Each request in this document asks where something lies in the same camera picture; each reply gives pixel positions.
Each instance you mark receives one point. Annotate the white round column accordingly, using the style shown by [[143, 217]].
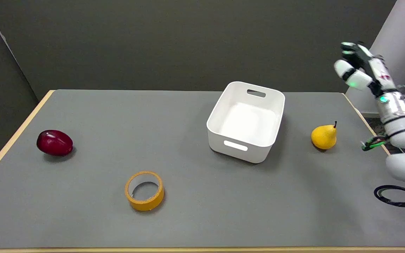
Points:
[[404, 38]]

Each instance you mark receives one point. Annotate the dark floor grille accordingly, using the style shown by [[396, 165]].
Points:
[[396, 150]]

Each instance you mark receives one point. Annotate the dark red plum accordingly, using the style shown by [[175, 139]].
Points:
[[54, 142]]

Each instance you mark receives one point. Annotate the grey table mat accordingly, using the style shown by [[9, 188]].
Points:
[[188, 182]]

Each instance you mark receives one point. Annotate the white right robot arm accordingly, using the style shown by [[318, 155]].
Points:
[[401, 131]]

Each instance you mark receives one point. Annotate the yellow tape roll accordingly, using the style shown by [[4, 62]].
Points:
[[155, 198]]

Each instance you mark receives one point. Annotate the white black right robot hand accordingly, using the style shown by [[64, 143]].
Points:
[[371, 72]]

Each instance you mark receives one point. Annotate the yellow pear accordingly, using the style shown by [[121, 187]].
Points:
[[323, 137]]

